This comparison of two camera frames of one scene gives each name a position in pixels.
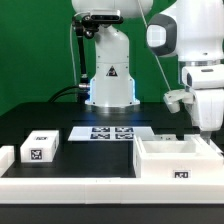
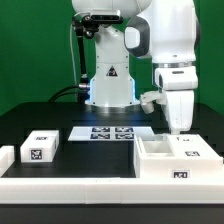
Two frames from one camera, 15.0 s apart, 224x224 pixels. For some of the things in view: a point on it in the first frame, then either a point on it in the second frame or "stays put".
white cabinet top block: (40, 146) stays put
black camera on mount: (103, 17) stays put
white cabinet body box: (176, 157) stays put
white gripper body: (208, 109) to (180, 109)
